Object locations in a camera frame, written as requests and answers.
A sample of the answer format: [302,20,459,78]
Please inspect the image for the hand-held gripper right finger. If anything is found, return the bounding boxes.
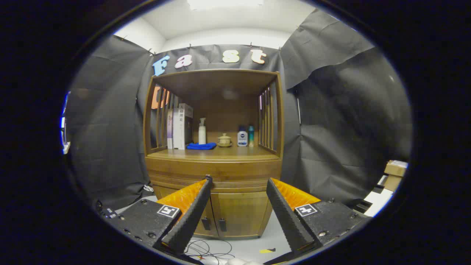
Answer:
[266,178,372,256]

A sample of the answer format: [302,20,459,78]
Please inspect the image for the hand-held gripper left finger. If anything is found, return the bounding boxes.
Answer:
[96,175,214,258]

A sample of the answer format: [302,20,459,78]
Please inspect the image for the wooden cabinet door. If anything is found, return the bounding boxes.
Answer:
[153,184,218,238]
[210,191,273,240]

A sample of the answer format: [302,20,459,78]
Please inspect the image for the wooden countertop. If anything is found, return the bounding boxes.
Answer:
[147,146,280,162]

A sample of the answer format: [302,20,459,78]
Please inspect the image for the wooden cabinet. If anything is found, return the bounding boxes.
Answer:
[143,69,284,240]

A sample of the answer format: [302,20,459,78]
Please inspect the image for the thin white book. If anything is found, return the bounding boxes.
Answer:
[173,108,180,149]

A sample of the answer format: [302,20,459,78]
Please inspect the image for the purple book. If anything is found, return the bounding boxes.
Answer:
[167,109,174,149]

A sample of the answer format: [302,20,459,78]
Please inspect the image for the thick white book dark cover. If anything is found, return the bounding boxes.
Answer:
[178,103,194,150]

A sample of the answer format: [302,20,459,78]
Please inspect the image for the cardboard box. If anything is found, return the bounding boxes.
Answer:
[385,174,403,192]
[385,160,408,177]

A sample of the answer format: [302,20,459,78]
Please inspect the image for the ceiling light panel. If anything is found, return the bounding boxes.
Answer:
[187,0,265,10]

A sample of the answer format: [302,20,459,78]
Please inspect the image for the black cables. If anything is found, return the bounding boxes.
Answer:
[184,238,236,260]

